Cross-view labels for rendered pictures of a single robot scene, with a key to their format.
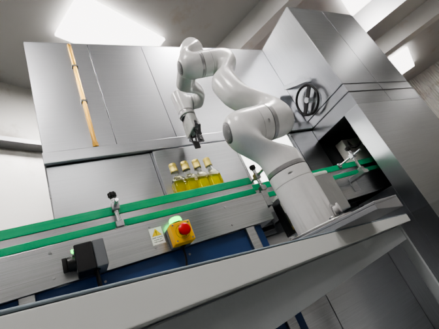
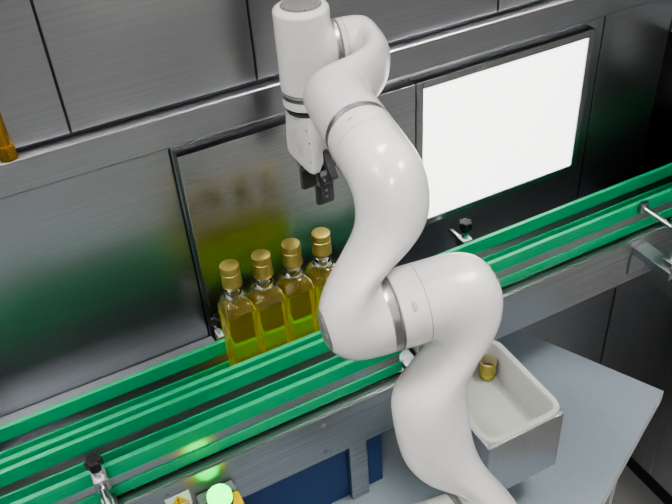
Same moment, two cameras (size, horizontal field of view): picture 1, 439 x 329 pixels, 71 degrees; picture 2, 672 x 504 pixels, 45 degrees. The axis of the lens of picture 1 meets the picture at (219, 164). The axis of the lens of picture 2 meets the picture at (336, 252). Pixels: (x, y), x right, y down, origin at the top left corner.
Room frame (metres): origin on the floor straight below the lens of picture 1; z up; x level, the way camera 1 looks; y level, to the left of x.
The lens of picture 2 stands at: (0.21, -0.12, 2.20)
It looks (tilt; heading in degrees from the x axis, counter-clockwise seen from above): 39 degrees down; 7
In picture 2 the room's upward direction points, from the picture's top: 4 degrees counter-clockwise
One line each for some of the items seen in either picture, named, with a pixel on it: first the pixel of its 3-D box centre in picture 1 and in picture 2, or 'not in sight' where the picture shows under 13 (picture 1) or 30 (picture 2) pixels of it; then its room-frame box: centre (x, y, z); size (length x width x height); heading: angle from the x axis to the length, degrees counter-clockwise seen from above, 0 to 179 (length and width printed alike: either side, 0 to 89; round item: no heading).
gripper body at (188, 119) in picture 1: (191, 125); (311, 129); (1.34, 0.05, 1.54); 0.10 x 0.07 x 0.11; 33
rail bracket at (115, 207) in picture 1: (116, 207); (106, 495); (0.93, 0.37, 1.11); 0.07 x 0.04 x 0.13; 32
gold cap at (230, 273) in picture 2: (173, 168); (230, 274); (1.25, 0.20, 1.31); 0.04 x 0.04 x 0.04
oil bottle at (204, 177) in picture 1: (208, 192); (299, 316); (1.31, 0.10, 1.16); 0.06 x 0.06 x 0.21; 33
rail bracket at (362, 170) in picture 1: (355, 166); (665, 246); (1.63, -0.66, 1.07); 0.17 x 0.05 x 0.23; 32
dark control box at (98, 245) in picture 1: (90, 259); not in sight; (0.86, 0.45, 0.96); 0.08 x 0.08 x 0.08; 32
